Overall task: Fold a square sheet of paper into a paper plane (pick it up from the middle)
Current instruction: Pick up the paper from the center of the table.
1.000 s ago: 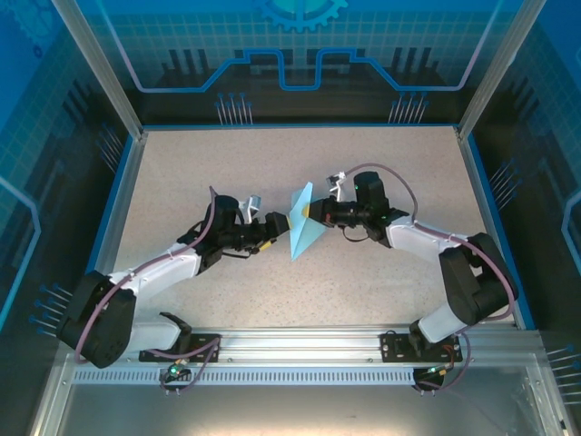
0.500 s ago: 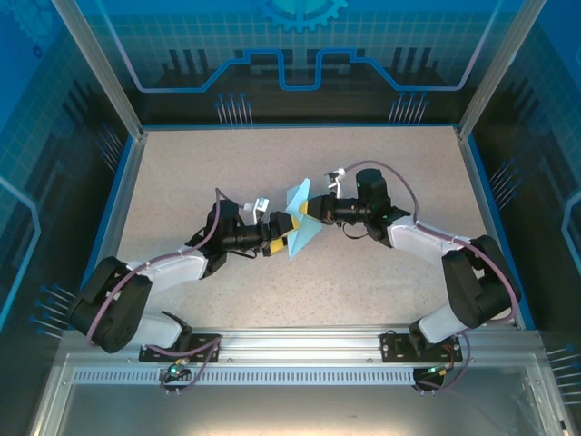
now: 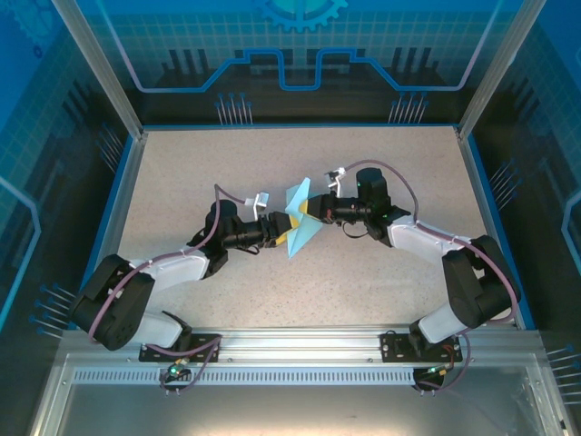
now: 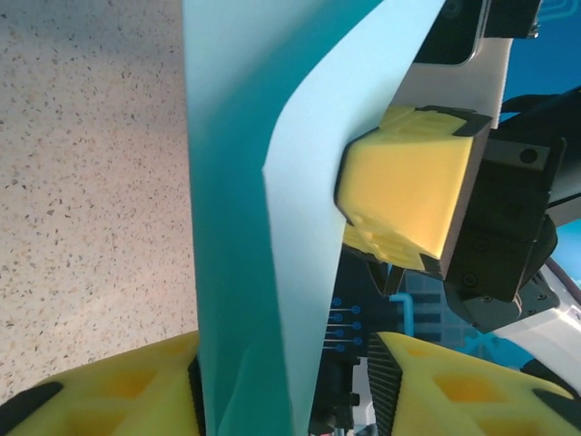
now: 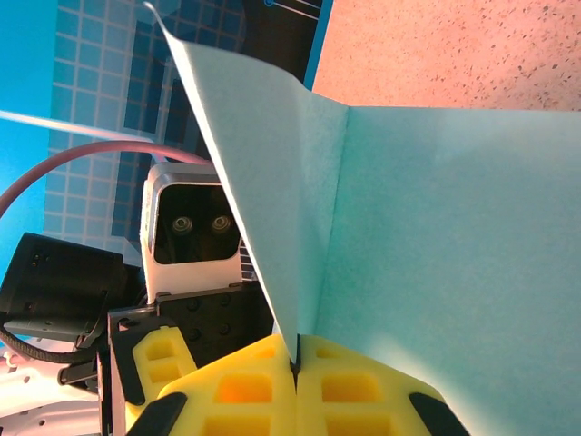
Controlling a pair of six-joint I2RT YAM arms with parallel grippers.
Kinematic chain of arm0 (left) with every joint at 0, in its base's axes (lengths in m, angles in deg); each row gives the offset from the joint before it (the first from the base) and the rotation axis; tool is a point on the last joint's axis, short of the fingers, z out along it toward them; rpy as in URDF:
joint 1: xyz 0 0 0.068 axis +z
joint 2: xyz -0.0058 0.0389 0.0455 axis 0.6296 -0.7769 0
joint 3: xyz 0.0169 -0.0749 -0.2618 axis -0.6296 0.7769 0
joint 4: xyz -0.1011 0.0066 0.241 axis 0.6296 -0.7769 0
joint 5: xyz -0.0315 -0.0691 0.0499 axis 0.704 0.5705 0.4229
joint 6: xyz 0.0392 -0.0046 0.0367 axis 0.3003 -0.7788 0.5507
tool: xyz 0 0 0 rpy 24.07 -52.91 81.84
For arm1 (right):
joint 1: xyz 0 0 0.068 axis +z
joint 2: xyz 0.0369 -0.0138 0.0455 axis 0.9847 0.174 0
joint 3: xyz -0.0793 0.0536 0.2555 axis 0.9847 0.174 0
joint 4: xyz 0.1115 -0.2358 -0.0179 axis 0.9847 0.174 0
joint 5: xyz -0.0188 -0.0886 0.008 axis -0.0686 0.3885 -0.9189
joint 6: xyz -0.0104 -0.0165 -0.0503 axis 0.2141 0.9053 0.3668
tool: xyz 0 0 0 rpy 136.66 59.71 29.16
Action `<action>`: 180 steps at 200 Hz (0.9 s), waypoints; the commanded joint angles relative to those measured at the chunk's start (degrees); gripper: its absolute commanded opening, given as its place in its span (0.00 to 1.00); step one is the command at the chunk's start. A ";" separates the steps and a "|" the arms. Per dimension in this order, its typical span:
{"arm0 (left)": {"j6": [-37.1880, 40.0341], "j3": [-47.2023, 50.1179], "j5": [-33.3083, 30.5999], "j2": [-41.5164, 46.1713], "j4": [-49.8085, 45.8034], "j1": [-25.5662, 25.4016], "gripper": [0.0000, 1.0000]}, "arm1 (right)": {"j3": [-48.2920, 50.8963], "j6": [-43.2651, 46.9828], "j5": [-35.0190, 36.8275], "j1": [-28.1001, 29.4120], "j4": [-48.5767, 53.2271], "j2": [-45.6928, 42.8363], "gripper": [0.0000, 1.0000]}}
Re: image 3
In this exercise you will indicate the small circuit board green LED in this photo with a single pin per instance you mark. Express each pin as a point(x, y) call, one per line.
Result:
point(176, 370)
point(431, 371)

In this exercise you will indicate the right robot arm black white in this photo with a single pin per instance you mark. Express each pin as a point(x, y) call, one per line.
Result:
point(422, 236)

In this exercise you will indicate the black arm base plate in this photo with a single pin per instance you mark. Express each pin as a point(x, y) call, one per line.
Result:
point(395, 347)
point(204, 340)

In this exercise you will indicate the sheet metal tray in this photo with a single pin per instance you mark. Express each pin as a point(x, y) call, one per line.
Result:
point(290, 413)

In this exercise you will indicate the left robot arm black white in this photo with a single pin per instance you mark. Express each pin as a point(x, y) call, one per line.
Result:
point(177, 272)

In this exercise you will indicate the aluminium cross rail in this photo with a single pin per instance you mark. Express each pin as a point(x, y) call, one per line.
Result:
point(299, 338)

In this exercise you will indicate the slotted metal strip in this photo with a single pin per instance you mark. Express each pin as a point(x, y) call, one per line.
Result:
point(295, 376)

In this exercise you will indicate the aluminium side rail blue edge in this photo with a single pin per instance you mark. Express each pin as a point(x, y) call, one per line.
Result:
point(115, 227)
point(495, 227)

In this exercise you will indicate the light blue paper sheet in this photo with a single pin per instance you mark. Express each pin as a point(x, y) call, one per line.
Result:
point(299, 243)

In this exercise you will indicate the aluminium frame post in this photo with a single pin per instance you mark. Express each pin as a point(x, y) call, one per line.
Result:
point(498, 68)
point(107, 77)

